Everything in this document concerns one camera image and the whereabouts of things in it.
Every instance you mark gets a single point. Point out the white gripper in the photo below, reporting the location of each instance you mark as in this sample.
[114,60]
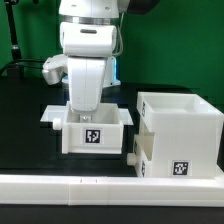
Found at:
[85,76]

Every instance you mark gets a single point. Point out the white drawer tray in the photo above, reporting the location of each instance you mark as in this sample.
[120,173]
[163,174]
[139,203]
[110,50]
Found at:
[103,135]
[141,156]

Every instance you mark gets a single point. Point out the white front drawer tray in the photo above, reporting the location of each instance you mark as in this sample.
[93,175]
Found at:
[141,156]

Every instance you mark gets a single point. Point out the white drawer cabinet box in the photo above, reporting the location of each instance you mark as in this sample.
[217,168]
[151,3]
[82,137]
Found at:
[187,133]

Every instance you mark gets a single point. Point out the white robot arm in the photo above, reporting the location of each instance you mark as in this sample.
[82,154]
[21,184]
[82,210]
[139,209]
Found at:
[93,12]

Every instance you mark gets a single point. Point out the white fiducial marker plate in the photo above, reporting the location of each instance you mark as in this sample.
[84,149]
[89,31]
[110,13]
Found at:
[54,111]

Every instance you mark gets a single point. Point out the white L-shaped border fence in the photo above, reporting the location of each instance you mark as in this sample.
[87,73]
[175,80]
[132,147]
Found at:
[80,190]

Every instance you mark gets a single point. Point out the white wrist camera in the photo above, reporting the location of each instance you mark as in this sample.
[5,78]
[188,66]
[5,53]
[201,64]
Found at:
[85,40]

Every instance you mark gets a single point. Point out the black camera stand pole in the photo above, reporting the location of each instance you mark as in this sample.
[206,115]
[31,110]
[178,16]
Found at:
[14,70]

